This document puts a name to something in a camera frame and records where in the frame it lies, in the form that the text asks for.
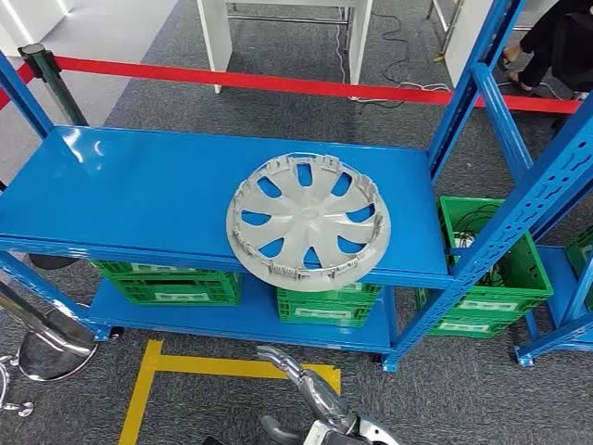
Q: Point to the dark stanchion post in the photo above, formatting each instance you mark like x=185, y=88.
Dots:
x=55, y=86

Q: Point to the person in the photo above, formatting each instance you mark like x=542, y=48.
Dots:
x=565, y=43

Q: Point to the green plastic crate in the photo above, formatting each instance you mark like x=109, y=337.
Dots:
x=581, y=252
x=176, y=285
x=324, y=307

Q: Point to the grey plastic wheel cover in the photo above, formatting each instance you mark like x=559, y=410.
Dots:
x=308, y=221

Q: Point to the red barrier belt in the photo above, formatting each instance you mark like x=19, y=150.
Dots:
x=231, y=78

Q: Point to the chrome stanchion with round base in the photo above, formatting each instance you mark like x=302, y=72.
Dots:
x=50, y=347

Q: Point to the white table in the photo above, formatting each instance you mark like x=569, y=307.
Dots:
x=219, y=37

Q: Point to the white panel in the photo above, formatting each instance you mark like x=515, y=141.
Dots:
x=465, y=37

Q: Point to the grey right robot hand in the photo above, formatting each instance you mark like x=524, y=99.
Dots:
x=320, y=396

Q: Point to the black stool with chrome base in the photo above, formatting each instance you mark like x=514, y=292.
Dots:
x=18, y=407

